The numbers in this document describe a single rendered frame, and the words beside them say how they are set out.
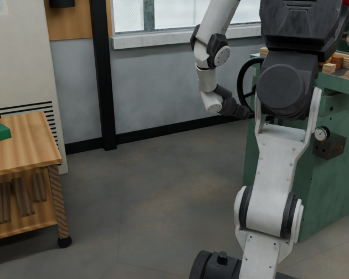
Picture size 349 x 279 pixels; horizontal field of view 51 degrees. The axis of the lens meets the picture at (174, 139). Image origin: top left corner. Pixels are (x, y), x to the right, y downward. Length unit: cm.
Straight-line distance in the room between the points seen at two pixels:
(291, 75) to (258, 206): 42
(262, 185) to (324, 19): 49
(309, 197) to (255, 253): 75
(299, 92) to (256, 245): 54
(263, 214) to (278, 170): 14
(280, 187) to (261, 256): 24
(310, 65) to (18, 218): 154
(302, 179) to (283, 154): 78
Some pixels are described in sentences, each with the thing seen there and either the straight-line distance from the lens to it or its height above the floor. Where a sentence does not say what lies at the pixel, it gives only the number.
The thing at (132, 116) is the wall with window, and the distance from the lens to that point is 295.
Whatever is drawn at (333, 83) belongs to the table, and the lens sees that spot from 168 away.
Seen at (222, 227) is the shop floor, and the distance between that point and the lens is 210.
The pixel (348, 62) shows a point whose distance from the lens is 181.
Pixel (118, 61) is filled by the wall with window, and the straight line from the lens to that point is 279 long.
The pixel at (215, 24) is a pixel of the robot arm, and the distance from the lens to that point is 125.
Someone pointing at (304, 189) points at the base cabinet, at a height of 32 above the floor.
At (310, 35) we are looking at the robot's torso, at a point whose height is 115.
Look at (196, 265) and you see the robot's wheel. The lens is 160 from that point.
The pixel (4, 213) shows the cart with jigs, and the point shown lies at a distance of 203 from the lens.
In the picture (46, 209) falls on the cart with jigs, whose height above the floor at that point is 18.
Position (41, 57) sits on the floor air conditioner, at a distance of 236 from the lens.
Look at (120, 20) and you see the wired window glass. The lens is 282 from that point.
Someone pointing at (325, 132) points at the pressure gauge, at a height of 68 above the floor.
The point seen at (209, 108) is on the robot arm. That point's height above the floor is 80.
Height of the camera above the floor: 131
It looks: 25 degrees down
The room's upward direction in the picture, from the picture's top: straight up
